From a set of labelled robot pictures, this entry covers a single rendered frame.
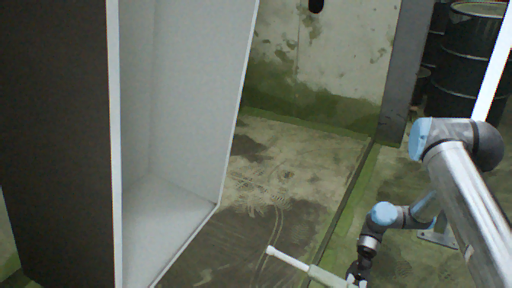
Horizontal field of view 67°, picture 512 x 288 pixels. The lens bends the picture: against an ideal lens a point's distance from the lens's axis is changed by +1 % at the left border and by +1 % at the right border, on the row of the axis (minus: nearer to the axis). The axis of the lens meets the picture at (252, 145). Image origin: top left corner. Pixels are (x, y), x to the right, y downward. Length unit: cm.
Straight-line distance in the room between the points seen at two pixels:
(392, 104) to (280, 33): 95
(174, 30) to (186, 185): 63
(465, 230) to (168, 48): 100
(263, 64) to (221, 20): 185
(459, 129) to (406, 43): 164
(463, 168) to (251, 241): 124
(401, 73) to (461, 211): 190
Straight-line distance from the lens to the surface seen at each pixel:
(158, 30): 135
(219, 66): 126
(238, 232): 205
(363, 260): 156
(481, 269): 88
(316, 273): 156
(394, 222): 161
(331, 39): 280
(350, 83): 285
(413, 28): 268
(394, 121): 290
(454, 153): 104
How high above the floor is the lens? 146
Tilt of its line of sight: 31 degrees down
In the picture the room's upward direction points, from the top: straight up
